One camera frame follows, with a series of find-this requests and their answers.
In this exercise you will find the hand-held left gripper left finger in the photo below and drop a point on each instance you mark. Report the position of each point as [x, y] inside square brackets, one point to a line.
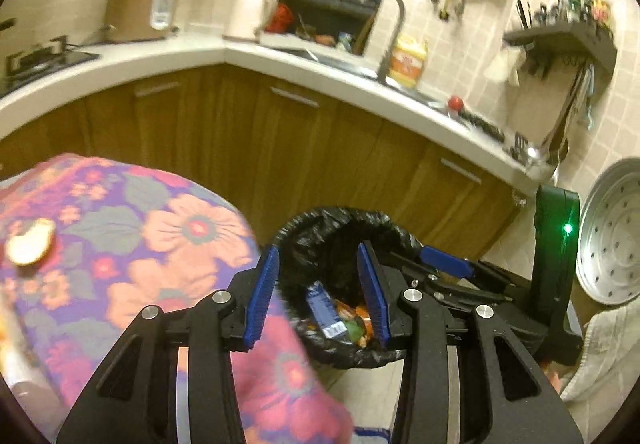
[260, 294]

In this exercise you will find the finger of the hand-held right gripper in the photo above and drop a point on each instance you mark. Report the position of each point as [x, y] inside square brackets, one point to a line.
[450, 291]
[447, 261]

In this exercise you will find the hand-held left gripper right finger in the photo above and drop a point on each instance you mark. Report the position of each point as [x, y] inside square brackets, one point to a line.
[372, 294]

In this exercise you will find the orange snack bag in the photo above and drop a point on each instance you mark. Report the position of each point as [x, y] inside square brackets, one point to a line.
[347, 309]

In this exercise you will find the large green leaf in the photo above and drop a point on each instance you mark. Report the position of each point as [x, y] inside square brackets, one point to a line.
[356, 329]

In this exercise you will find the blue and white drink carton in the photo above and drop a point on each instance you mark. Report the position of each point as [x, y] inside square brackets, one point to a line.
[325, 311]

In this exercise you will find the trash bin with black bag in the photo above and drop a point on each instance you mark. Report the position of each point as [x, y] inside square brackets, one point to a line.
[320, 244]

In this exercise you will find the round perforated steamer tray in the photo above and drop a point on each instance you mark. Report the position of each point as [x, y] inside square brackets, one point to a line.
[615, 239]

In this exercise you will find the hanging steel ladles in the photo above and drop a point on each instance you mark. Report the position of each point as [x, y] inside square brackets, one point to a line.
[555, 134]

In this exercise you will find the floral purple tablecloth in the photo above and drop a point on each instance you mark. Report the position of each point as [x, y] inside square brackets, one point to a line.
[150, 254]

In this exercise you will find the white towel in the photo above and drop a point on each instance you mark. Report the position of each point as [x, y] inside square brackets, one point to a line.
[605, 354]

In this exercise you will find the dark cucumber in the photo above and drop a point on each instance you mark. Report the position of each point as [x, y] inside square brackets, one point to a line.
[482, 125]

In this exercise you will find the wooden base cabinets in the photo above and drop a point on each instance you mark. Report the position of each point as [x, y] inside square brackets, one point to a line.
[300, 144]

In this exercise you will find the red tomato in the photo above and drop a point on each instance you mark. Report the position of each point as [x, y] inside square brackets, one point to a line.
[455, 103]

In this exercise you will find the hanging white cloth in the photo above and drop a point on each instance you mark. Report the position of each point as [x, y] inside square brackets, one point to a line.
[505, 66]

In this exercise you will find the yellow detergent bottle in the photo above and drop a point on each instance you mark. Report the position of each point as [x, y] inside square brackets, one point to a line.
[407, 61]

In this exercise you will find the steel sink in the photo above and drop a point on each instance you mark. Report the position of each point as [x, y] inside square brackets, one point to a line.
[340, 59]

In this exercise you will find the steel kitchen faucet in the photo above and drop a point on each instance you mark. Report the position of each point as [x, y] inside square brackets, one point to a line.
[392, 34]

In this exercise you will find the orange peel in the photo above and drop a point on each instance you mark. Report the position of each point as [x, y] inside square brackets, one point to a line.
[30, 244]

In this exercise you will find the dark chopsticks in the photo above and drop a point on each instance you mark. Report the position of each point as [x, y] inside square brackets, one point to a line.
[522, 11]

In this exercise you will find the red container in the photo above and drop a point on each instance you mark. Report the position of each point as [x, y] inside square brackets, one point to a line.
[280, 19]

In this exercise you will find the white electric kettle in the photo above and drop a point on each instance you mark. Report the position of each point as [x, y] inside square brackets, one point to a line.
[250, 11]

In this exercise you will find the brown rice cooker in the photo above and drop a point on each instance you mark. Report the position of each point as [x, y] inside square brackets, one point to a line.
[137, 9]

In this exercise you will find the black gas stove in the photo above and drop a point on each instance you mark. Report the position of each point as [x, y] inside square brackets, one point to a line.
[45, 56]

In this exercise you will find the dark wall shelf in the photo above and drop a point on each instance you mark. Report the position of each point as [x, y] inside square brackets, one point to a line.
[565, 41]

